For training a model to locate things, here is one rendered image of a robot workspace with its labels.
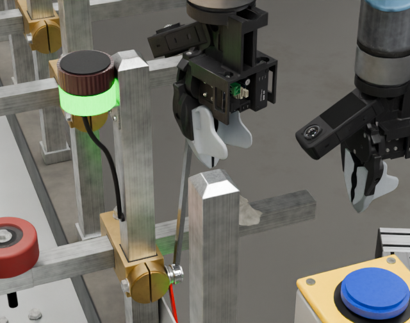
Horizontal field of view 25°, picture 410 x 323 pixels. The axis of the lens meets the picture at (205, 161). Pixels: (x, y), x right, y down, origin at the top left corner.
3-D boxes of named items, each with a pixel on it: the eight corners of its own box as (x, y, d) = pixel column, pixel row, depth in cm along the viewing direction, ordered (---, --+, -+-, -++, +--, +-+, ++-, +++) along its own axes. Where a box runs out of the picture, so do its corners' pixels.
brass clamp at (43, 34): (49, 16, 158) (47, -11, 156) (68, 50, 148) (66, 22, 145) (13, 22, 157) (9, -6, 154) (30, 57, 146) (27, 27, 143)
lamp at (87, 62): (116, 205, 113) (106, 45, 101) (129, 232, 109) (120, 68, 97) (69, 215, 111) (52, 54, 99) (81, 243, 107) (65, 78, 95)
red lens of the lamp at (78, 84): (106, 64, 103) (104, 46, 101) (122, 89, 98) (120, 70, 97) (52, 73, 101) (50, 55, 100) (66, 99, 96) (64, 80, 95)
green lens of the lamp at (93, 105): (107, 84, 104) (106, 66, 103) (123, 109, 99) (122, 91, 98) (54, 93, 102) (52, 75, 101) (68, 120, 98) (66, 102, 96)
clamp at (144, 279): (137, 234, 125) (136, 204, 122) (170, 298, 115) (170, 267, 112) (97, 244, 123) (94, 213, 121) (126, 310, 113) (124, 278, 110)
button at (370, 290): (385, 279, 58) (388, 257, 57) (419, 321, 55) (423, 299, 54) (327, 295, 57) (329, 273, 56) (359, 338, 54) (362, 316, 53)
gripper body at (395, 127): (421, 161, 124) (433, 81, 118) (364, 174, 122) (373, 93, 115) (391, 132, 130) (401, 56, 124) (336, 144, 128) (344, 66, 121)
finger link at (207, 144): (218, 194, 103) (218, 123, 98) (183, 171, 107) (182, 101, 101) (238, 184, 105) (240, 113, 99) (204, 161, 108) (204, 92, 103)
